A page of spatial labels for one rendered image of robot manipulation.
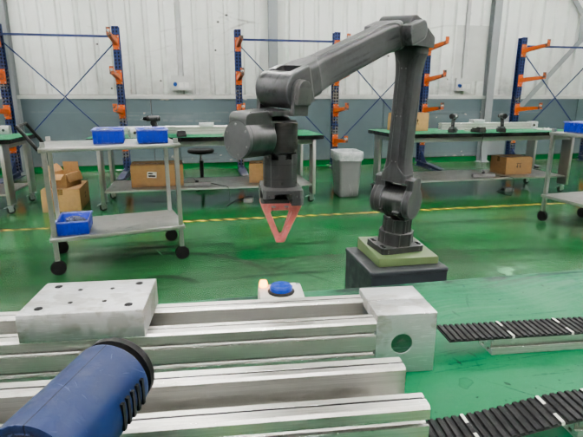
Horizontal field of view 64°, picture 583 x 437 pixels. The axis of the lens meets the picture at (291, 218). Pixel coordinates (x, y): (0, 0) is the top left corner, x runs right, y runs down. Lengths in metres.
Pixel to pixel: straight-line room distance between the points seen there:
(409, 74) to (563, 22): 9.54
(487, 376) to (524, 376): 0.05
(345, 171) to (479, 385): 4.99
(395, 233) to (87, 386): 0.94
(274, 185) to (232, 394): 0.34
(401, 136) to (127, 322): 0.72
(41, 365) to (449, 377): 0.57
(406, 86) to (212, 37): 7.17
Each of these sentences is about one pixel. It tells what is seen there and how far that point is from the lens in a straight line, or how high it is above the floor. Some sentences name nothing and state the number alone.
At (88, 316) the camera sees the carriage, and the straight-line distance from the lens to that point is 0.67.
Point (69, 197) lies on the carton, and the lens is 5.48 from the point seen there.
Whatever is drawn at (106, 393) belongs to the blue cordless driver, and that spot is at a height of 0.99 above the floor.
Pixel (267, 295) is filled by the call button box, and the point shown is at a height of 0.84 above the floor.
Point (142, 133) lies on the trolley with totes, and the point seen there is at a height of 0.93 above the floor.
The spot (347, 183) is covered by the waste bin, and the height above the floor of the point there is 0.18.
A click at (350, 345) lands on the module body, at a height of 0.83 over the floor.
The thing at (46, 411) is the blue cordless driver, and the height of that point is 1.00.
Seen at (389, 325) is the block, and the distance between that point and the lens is 0.70.
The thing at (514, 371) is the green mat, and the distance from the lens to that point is 0.80.
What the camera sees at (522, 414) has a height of 0.80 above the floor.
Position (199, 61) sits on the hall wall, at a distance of 8.09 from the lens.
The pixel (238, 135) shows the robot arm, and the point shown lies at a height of 1.12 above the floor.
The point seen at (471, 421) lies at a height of 0.79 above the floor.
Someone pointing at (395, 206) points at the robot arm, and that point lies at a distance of 1.13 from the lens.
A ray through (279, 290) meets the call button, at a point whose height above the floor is 0.85.
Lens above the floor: 1.17
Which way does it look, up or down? 15 degrees down
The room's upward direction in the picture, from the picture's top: straight up
